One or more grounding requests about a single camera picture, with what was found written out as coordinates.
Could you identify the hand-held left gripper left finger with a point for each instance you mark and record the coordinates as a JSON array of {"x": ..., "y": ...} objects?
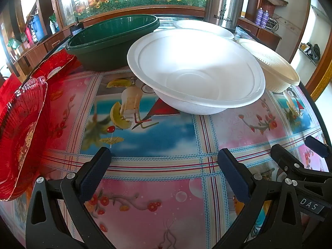
[{"x": 94, "y": 171}]

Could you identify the woven basket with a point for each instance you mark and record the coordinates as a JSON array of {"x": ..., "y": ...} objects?
[{"x": 268, "y": 6}]

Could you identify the white bottle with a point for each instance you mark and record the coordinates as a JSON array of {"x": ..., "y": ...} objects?
[{"x": 53, "y": 28}]

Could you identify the red glass plate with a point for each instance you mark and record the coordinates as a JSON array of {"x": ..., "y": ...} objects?
[
  {"x": 54, "y": 63},
  {"x": 20, "y": 134}
]

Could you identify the small white foam bowl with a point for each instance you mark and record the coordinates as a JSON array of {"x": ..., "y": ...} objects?
[{"x": 205, "y": 27}]

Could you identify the dark item on shelf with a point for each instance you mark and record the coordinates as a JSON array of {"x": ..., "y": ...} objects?
[{"x": 312, "y": 50}]

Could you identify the dark green plastic bowl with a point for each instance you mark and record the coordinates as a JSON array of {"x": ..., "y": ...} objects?
[{"x": 103, "y": 36}]

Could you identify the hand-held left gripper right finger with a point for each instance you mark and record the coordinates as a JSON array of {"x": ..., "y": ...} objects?
[{"x": 233, "y": 176}]

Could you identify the stainless steel thermos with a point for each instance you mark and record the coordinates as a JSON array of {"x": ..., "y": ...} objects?
[{"x": 220, "y": 5}]

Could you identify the large white foam bowl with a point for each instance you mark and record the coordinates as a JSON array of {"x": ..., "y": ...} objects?
[{"x": 197, "y": 64}]

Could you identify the small black device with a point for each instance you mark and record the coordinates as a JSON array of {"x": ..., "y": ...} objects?
[{"x": 76, "y": 29}]

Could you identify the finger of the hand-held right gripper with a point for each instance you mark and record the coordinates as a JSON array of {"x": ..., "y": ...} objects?
[
  {"x": 315, "y": 145},
  {"x": 285, "y": 158}
]

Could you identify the blue plastic container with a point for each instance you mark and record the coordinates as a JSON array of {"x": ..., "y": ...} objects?
[{"x": 38, "y": 28}]

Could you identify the printed fruit tablecloth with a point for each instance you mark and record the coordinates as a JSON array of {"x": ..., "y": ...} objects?
[{"x": 160, "y": 160}]

